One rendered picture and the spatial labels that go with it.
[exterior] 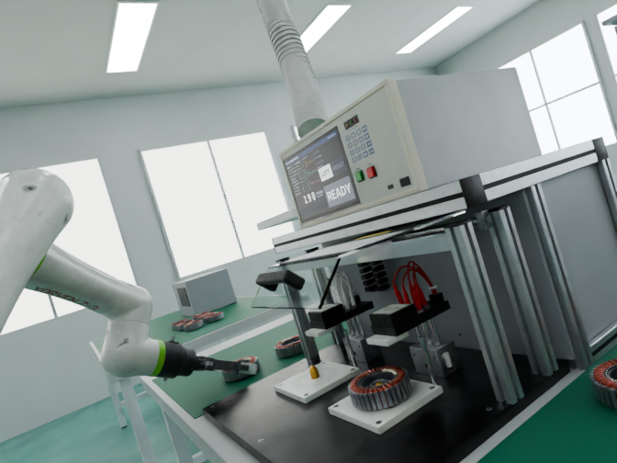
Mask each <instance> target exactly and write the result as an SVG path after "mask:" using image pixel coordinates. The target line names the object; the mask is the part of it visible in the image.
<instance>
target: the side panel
mask: <svg viewBox="0 0 617 463"><path fill-rule="evenodd" d="M525 191H526V194H527V197H528V200H529V203H530V206H531V210H532V213H533V217H534V221H535V224H536V227H537V231H538V233H539V236H540V240H541V243H542V246H543V248H544V254H545V257H546V261H547V264H548V266H549V269H550V273H551V276H552V279H553V282H554V285H555V290H556V294H557V296H558V299H559V303H560V306H561V309H562V312H563V315H564V318H565V321H566V325H567V329H568V333H569V336H570V339H571V342H572V345H573V348H574V351H575V355H576V358H575V359H574V360H570V359H567V362H568V365H569V368H573V369H576V368H577V367H579V369H580V370H587V369H588V368H589V366H591V365H593V364H594V363H595V362H596V361H597V360H599V359H600V358H601V357H602V356H604V355H605V354H606V353H607V352H608V351H609V350H611V349H612V348H613V347H614V346H615V345H617V183H616V180H615V177H614V173H613V171H612V168H611V162H610V159H609V158H608V159H605V160H602V161H600V162H597V163H595V164H590V165H588V166H585V167H582V168H579V169H577V170H575V171H572V172H569V173H566V174H564V175H560V176H557V177H555V178H552V179H549V180H546V181H544V182H542V183H539V184H536V185H534V186H529V187H526V188H525Z"/></svg>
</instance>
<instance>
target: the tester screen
mask: <svg viewBox="0 0 617 463"><path fill-rule="evenodd" d="M341 157H343V160H344V162H345V159H344V156H343V153H342V147H341V145H340V142H339V139H338V135H337V132H336V131H334V132H333V133H331V134H329V135H328V136H326V137H325V138H323V139H322V140H320V141H318V142H316V143H315V144H313V145H312V146H310V147H309V148H307V149H306V150H305V151H303V152H301V153H300V154H298V155H297V156H295V157H293V158H292V159H290V160H289V161H287V162H286V163H285V165H286V170H287V172H288V176H289V179H290V182H291V185H292V188H293V191H294V194H295V197H296V201H297V205H298V208H299V212H300V215H301V218H302V220H304V219H307V218H310V217H312V216H315V215H318V214H321V213H323V212H326V211H328V210H331V209H336V208H338V207H341V206H343V205H346V204H349V203H352V202H355V201H357V198H355V199H352V200H349V201H346V202H344V203H342V204H339V205H336V206H334V207H331V208H330V207H329V204H328V201H327V198H326V195H325V192H324V189H323V187H324V186H327V185H329V184H331V183H333V182H335V181H338V180H340V179H342V178H344V177H346V176H350V175H349V171H348V168H347V165H346V163H345V165H346V169H347V170H346V171H344V172H342V173H340V174H337V175H335V176H333V177H331V178H329V179H327V180H325V181H323V182H321V179H320V173H319V170H318V169H320V168H321V167H323V166H325V165H327V164H329V163H331V162H333V161H335V160H337V159H339V158H341ZM312 191H315V195H316V198H317V200H316V201H314V202H311V203H309V204H307V205H305V203H304V200H303V197H302V196H304V195H306V194H307V193H310V192H312ZM324 200H325V204H326V208H324V209H319V210H317V211H314V212H311V213H309V214H307V215H304V216H302V214H301V210H302V209H305V208H307V207H310V206H312V205H315V204H317V203H320V202H321V201H324Z"/></svg>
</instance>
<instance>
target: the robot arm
mask: <svg viewBox="0 0 617 463"><path fill-rule="evenodd" d="M73 212H74V198H73V193H72V191H71V189H70V188H69V187H68V185H67V184H66V183H65V182H64V181H63V180H62V179H61V178H60V177H58V176H57V175H55V174H54V173H51V172H49V171H46V170H43V169H38V168H24V169H19V170H16V171H14V172H11V173H9V174H7V175H5V176H4V177H2V178H1V179H0V334H1V332H2V331H3V329H4V327H5V325H6V322H7V320H8V318H9V316H10V314H11V312H12V310H13V309H14V307H15V305H16V303H17V301H18V299H19V297H20V295H21V293H22V292H23V290H24V288H25V289H29V290H33V291H37V292H40V293H43V294H47V295H50V296H53V297H56V298H59V299H64V300H67V301H70V302H72V303H74V304H77V305H80V306H82V307H85V308H87V309H88V310H91V311H94V312H96V313H99V314H102V315H104V316H106V317H108V326H107V333H106V338H105V341H104V345H103V348H102V352H101V363H102V366H103V368H104V369H105V371H106V372H107V373H108V374H110V375H111V376H114V377H117V378H128V377H136V376H146V377H156V378H163V381H166V380H167V379H168V378H175V377H176V376H183V377H188V376H190V375H191V374H192V373H193V371H194V370H195V371H204V370H208V371H213V370H214V371H216V372H221V370H228V371H235V373H236V374H238V373H243V374H252V375H256V373H257V366H258V365H257V364H252V363H244V362H233V361H225V360H217V359H215V358H210V357H205V356H196V351H195V350H194V349H193V348H187V347H183V346H182V345H181V344H179V343H178V342H175V341H174V338H175V336H172V338H171V340H170V341H169V342H168V341H160V340H153V339H151V338H150V337H149V328H150V321H151V312H152V307H153V304H152V298H151V295H150V293H149V292H148V291H147V290H146V289H144V288H142V287H139V286H135V285H132V284H130V283H128V282H125V281H122V280H119V279H117V278H116V277H112V276H111V275H109V274H107V273H104V272H102V271H100V270H98V269H96V268H94V267H93V266H91V265H89V264H87V263H85V262H83V261H82V260H80V259H78V258H77V257H75V256H73V255H71V254H69V253H68V252H66V251H64V250H63V249H62V248H61V247H59V246H58V245H56V244H55V243H54V242H55V240H56V239H57V237H58V236H59V235H60V234H61V232H62V231H63V229H64V228H65V227H66V226H67V224H68V223H69V222H70V220H71V218H72V216H73Z"/></svg>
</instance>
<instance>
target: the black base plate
mask: <svg viewBox="0 0 617 463"><path fill-rule="evenodd" d="M414 344H416V343H412V342H403V341H398V342H396V343H394V344H392V345H390V346H382V345H380V349H381V353H382V355H380V356H377V357H375V358H374V359H372V360H370V361H368V362H362V361H357V360H356V363H357V366H358V367H359V368H360V369H361V373H364V372H365V371H368V370H369V369H371V370H372V369H373V368H375V369H376V368H377V367H385V366H396V367H403V368H405V369H406V370H407V371H408V373H409V379H413V380H418V381H421V382H426V383H431V384H432V379H431V375H428V374H422V373H418V372H417V371H416V368H415V366H414V362H413V359H412V356H411V353H410V350H409V347H410V346H412V345H414ZM455 349H456V352H457V354H458V357H459V361H460V364H461V367H460V368H458V369H457V370H456V371H454V372H453V373H451V374H450V375H448V376H447V377H445V378H442V377H437V376H435V377H436V380H437V383H438V385H439V386H442V388H443V393H442V394H440V395H439V396H437V397H436V398H434V399H433V400H431V401H429V402H428V403H426V404H425V405H423V406H422V407H420V408H419V409H418V410H417V411H415V412H413V413H412V414H410V415H409V416H407V417H406V418H404V419H403V420H401V421H400V422H398V423H396V424H395V425H393V426H392V427H390V428H389V429H387V430H386V431H385V432H384V433H382V434H381V435H379V434H377V433H374V432H372V431H370V430H367V429H365V428H363V427H361V426H359V425H356V424H354V423H350V422H348V421H345V420H343V419H342V418H339V417H337V416H334V415H332V414H330V412H329V409H328V408H329V407H331V406H332V405H333V404H335V403H337V402H338V401H341V400H343V399H344V398H346V397H348V396H349V395H350V394H349V391H348V385H349V383H350V382H351V381H352V380H353V379H354V378H355V377H357V376H358V375H357V376H355V377H353V378H351V379H349V380H347V381H345V382H343V384H341V385H339V386H337V387H335V388H334V389H332V390H329V391H327V392H326V393H324V394H322V395H320V396H319V397H318V398H316V399H314V400H312V401H310V402H308V403H304V402H301V401H298V400H295V399H293V398H290V397H288V396H286V395H284V394H282V393H279V392H277V391H275V387H274V386H275V385H277V384H279V383H281V382H283V381H285V380H287V379H289V378H292V377H294V376H295V375H297V374H299V373H301V372H303V371H305V370H307V369H309V368H310V367H311V366H316V365H317V364H319V363H321V362H322V361H324V360H326V361H330V362H334V363H338V364H343V365H347V366H351V367H353V360H352V359H349V358H348V355H347V352H346V349H345V346H344V342H342V343H341V344H333V345H331V346H329V347H327V348H325V349H323V350H321V351H319V354H318V355H317V356H314V357H312V358H305V359H303V360H300V361H298V362H296V363H295V364H293V365H291V366H289V367H286V368H284V369H282V370H280V371H278V372H276V373H274V374H273V375H271V376H269V377H267V378H264V379H262V380H260V381H258V382H256V383H253V384H252V385H250V386H248V387H246V388H244V389H242V390H239V391H237V392H235V393H233V394H231V395H230V396H228V397H226V398H224V399H222V400H220V401H217V402H215V403H213V404H211V405H209V406H207V407H205V408H203V413H204V415H205V417H206V418H207V419H208V420H209V421H211V422H212V423H213V424H214V425H216V426H217V428H219V429H220V430H221V431H222V432H223V433H225V434H226V435H227V436H229V437H230V438H231V439H232V440H233V441H235V442H236V443H237V444H238V445H240V446H241V447H242V448H244V449H245V450H246V451H247V452H248V453H250V454H251V455H252V456H253V457H255V458H256V459H257V460H258V461H260V462H261V463H460V462H461V461H462V460H463V459H464V458H466V457H467V456H468V455H470V454H471V453H472V452H473V451H474V450H476V449H477V448H478V447H479V446H481V445H482V444H483V443H484V442H486V441H487V440H488V439H489V438H490V437H491V436H493V435H494V434H495V433H496V432H497V431H498V430H500V429H501V428H502V427H503V426H504V425H506V424H507V423H508V422H510V421H511V420H512V419H513V418H514V417H516V416H517V415H518V414H519V413H521V412H522V411H523V410H524V409H526V408H527V407H528V406H529V405H531V404H532V403H533V402H534V401H536V400H537V399H538V398H539V397H541V396H542V395H543V394H544V393H545V392H547V391H548V390H549V389H551V388H552V387H553V386H554V385H555V384H556V383H557V382H558V381H559V380H561V379H562V378H563V377H565V376H566V375H567V374H568V373H569V372H570V368H569V365H568V362H567V360H565V359H558V358H556V362H557V364H558V368H559V369H558V370H557V371H553V374H552V375H551V376H544V375H543V373H540V374H539V375H537V374H533V372H532V369H531V365H530V362H529V359H528V356H526V355H517V354H511V355H512V358H513V361H514V364H515V367H516V370H517V373H518V377H519V380H520V383H521V385H522V391H523V394H524V397H523V398H521V399H517V402H516V403H515V404H508V403H507V402H506V400H505V401H504V402H501V401H497V399H496V396H495V392H494V389H493V387H492V384H491V380H490V377H489V374H488V369H487V366H486V363H485V359H484V357H483V354H482V351H481V350H476V349H468V348H460V347H456V348H455ZM372 371H373V370H372ZM361 373H360V374H359V375H361Z"/></svg>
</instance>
